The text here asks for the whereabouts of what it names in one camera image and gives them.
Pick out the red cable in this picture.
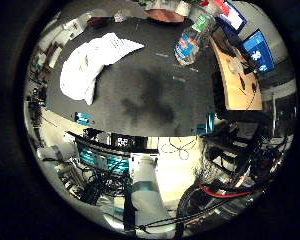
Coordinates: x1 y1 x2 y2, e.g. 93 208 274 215
199 184 258 200

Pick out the clear spray bottle red trigger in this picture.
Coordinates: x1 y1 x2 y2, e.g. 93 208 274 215
173 0 232 67

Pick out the round wooden plate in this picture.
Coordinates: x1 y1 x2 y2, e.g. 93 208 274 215
146 8 186 24

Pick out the teal and black equipment rack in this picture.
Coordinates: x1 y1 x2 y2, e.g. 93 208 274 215
74 138 131 175

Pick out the clear plastic cup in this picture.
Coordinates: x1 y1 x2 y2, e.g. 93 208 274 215
228 58 246 75

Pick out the wooden desk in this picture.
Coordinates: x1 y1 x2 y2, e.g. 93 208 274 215
209 31 264 112

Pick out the white cloth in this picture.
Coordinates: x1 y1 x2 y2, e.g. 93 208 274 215
59 32 146 106

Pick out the computer monitor blue screen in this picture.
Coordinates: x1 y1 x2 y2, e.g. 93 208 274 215
241 29 276 74

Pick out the teal table clamp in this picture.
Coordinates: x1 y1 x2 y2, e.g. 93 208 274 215
74 112 94 127
196 112 217 135

